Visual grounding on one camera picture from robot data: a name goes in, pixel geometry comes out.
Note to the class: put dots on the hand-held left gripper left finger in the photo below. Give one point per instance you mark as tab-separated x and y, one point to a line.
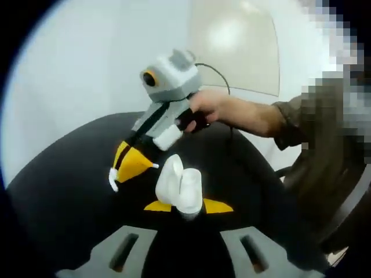
95	257

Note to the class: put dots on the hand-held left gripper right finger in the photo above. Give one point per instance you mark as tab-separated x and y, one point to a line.
284	257

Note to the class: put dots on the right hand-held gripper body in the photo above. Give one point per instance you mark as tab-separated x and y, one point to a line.
176	78

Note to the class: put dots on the white earphone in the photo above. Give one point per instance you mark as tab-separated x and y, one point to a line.
113	181

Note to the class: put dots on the white oval charging case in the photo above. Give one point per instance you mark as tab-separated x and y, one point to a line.
188	191

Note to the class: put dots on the person's right hand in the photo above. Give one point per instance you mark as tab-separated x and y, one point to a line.
211	104

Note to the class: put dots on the beige wall panel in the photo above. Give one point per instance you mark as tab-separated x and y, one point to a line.
237	43

